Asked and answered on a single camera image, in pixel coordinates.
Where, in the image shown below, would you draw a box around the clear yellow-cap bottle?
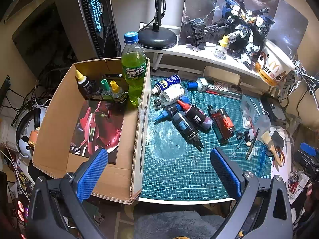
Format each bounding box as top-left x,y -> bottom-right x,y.
110,80 -> 127,104

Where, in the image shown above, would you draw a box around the black hobby knife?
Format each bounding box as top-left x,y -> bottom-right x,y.
236,136 -> 245,149

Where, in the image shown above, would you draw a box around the black pen tool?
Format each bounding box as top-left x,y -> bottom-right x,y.
245,128 -> 260,160

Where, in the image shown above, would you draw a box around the wooden paint brush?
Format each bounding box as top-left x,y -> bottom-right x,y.
261,131 -> 282,167

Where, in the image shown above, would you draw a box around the dark red bottle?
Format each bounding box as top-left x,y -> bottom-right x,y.
208,105 -> 235,142

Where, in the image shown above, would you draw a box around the black dropper bottle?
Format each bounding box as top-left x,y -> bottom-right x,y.
172,111 -> 204,152

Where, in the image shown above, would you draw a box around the purple paint bottle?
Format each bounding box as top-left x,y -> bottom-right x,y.
177,100 -> 213,130

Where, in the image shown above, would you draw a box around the red model kit manual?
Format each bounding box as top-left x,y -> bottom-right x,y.
69,100 -> 125,165

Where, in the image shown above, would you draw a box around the green cutting mat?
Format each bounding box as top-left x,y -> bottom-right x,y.
138,75 -> 274,202

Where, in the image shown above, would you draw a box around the cardboard box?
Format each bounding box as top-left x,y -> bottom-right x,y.
32,58 -> 151,205

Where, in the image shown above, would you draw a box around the black headphones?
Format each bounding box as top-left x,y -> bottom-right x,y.
15,106 -> 46,160

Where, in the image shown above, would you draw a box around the yellow paper cup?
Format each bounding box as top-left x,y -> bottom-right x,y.
255,39 -> 295,86

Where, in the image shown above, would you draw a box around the green cap small bottle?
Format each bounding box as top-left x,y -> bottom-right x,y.
100,79 -> 113,101

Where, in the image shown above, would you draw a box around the blue cap glue bottle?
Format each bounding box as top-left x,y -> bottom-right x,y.
187,78 -> 209,92

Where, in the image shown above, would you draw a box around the black bottle yellow cap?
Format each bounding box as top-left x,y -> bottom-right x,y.
76,70 -> 92,99

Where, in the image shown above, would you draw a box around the blue white spray can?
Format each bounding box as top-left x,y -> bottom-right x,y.
151,74 -> 181,95

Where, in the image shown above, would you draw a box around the green soda bottle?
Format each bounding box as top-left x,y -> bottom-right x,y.
121,31 -> 147,107

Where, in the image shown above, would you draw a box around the white desk shelf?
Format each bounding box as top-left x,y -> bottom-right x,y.
139,22 -> 297,90

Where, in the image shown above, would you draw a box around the robot model figure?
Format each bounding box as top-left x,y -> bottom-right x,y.
188,0 -> 275,70

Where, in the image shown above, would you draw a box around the black computer tower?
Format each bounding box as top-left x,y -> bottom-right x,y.
12,0 -> 121,78

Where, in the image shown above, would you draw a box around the red handled pliers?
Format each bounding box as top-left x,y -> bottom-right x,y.
273,146 -> 286,167

